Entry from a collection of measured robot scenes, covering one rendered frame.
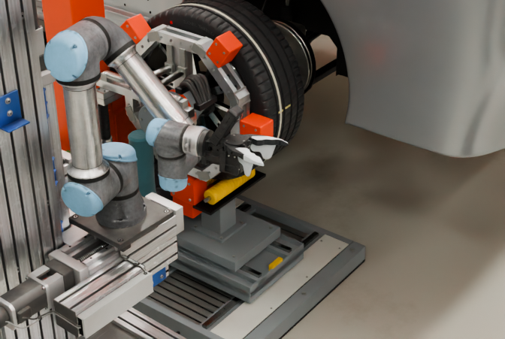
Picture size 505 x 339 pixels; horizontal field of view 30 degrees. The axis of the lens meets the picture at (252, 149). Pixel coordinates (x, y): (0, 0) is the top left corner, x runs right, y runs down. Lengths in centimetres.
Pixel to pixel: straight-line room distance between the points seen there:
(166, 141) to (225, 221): 139
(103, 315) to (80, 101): 60
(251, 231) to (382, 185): 96
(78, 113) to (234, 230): 141
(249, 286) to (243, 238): 22
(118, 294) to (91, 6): 121
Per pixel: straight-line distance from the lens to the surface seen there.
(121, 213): 277
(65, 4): 343
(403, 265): 401
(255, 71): 318
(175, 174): 244
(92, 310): 264
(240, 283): 361
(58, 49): 241
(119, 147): 273
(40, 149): 273
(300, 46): 359
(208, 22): 324
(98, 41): 245
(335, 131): 496
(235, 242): 372
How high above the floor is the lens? 239
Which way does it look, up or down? 30 degrees down
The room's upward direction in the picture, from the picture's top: straight up
